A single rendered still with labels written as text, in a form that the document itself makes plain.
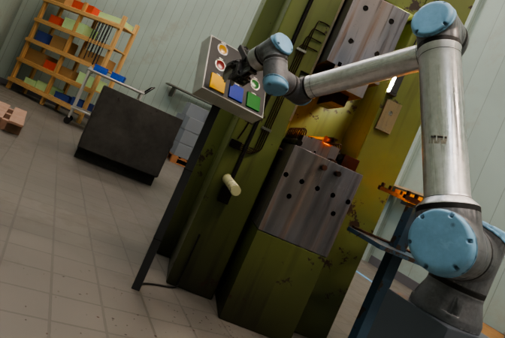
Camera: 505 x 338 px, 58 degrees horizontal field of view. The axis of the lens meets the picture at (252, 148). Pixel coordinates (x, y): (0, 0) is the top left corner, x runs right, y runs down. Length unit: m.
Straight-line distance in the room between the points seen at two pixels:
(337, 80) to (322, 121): 1.19
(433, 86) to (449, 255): 0.44
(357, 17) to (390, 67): 0.90
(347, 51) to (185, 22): 9.18
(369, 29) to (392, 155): 0.69
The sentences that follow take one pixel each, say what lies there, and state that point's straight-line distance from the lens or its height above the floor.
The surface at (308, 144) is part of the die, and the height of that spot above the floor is 0.95.
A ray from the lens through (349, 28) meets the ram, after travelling 2.40.
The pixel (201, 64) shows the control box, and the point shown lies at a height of 1.05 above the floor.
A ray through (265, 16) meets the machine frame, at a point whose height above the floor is 1.59.
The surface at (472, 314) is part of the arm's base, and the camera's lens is 1.35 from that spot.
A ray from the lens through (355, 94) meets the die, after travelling 2.37.
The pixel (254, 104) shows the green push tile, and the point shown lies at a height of 1.00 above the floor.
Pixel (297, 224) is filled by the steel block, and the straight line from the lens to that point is 2.27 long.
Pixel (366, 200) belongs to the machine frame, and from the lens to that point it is 2.57.
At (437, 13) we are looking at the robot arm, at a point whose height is 1.34.
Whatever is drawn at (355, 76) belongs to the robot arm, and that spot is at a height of 1.17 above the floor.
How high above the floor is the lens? 0.79
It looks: 1 degrees up
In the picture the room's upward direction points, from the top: 24 degrees clockwise
